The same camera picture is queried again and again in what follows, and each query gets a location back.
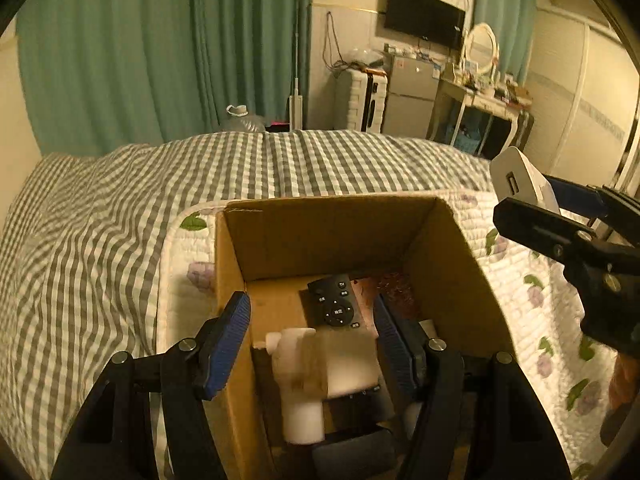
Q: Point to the grey mini fridge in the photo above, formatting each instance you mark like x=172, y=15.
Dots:
x=411, y=94

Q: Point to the white suitcase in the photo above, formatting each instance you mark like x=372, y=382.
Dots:
x=359, y=100

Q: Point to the floral quilted bed cover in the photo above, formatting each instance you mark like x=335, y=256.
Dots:
x=569, y=372

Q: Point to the white oval vanity mirror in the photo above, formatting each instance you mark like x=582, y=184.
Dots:
x=480, y=51

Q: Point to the open cardboard box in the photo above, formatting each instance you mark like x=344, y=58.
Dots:
x=271, y=249

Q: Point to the white cylindrical electric device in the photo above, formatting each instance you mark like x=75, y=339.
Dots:
x=300, y=386

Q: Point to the black wall television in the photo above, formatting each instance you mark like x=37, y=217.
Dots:
x=433, y=20

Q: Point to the pink folding pocket tool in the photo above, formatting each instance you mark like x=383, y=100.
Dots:
x=397, y=293

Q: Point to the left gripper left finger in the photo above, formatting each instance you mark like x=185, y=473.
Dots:
x=111, y=437

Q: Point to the white dressing table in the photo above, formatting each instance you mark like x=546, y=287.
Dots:
x=501, y=124

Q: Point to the blue plastic basket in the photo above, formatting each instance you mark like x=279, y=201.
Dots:
x=467, y=139

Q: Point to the clear water jug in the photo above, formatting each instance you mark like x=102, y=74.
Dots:
x=240, y=119

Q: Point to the grey UGREEN power bank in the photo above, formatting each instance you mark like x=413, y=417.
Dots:
x=359, y=455

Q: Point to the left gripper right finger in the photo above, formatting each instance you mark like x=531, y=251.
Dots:
x=490, y=399

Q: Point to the teal curtain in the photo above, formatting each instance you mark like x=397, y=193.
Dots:
x=512, y=22
x=100, y=74

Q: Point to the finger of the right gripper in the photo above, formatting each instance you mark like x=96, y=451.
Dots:
x=571, y=242
x=585, y=197

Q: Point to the black TV remote control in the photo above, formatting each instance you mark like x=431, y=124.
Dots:
x=332, y=305

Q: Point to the white wall charger plug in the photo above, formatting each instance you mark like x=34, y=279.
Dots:
x=513, y=175

